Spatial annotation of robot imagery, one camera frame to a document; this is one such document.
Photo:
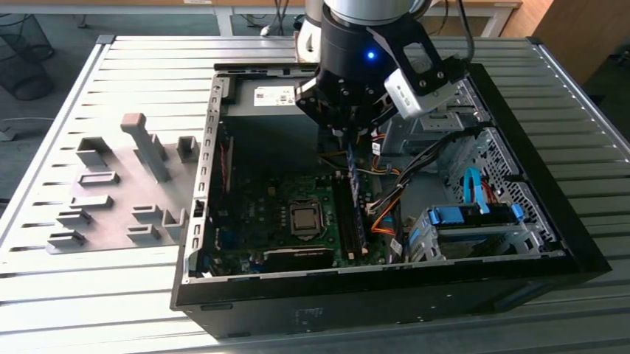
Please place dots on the grey parts rack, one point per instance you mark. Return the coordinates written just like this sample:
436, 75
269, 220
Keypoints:
123, 173

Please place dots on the tall grey metal drive cage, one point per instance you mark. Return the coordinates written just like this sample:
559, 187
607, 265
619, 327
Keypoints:
438, 127

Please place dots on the white adapter box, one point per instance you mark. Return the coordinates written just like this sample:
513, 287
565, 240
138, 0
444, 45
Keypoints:
5, 134

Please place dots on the low grey metal drive cage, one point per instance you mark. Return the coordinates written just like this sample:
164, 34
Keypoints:
483, 236

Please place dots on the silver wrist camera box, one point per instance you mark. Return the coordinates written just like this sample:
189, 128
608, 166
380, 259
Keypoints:
413, 101

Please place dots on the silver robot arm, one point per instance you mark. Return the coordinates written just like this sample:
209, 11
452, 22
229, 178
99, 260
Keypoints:
365, 9

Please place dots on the black PC case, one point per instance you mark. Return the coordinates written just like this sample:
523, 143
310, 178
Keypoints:
345, 302

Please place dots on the grey power supply unit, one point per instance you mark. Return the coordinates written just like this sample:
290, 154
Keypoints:
266, 144

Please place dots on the brown wooden cabinet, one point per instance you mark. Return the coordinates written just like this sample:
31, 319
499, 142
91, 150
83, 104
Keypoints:
581, 37

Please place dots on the green motherboard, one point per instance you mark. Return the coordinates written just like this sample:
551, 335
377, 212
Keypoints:
329, 239

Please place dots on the black RAM slot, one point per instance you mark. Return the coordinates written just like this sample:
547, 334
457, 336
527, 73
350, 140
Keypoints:
344, 221

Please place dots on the hard disk in blue carrier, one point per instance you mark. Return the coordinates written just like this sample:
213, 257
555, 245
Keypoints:
453, 215

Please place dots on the black camera bracket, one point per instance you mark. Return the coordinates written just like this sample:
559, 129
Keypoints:
429, 83

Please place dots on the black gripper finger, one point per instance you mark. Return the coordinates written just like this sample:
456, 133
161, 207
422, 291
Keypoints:
380, 107
317, 101

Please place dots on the black graphics card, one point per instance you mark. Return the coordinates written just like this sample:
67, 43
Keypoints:
301, 258

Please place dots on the silver CPU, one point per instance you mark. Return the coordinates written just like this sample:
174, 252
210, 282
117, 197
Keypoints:
305, 220

